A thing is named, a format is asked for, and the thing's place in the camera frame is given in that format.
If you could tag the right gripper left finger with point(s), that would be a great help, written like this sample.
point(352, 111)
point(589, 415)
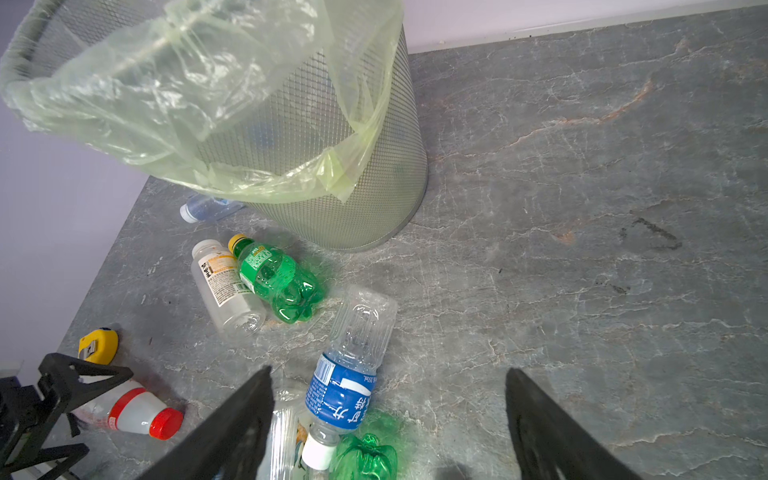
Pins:
point(230, 443)

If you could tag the clear bottle blue label upright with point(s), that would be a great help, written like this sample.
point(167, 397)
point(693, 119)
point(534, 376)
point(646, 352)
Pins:
point(345, 376)

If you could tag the green bottle yellow cap upper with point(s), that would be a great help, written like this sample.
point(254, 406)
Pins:
point(291, 291)

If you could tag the clear bottle dark blue neck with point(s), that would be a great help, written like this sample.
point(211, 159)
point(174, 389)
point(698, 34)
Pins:
point(202, 208)

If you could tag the green bottle yellow cap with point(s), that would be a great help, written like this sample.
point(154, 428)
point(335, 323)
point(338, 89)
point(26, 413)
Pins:
point(363, 458)
point(291, 291)

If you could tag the yellow tape measure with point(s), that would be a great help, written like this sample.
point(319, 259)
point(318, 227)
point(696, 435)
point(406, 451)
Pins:
point(99, 346)

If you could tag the clear bottle orange label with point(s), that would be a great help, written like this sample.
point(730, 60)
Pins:
point(234, 309)

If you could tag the green bottle yellow cap lower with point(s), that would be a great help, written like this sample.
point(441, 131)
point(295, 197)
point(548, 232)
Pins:
point(363, 458)

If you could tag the clear bottle green cap small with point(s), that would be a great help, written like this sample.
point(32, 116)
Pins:
point(288, 433)

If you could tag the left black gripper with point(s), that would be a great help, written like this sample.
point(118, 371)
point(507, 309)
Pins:
point(29, 413)

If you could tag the clear bottle red cap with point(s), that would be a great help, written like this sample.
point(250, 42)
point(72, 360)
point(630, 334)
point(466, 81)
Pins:
point(131, 408)

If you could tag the green-lined mesh waste bin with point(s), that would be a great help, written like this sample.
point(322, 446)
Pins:
point(303, 110)

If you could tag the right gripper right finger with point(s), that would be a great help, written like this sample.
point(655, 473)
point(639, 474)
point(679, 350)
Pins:
point(549, 443)

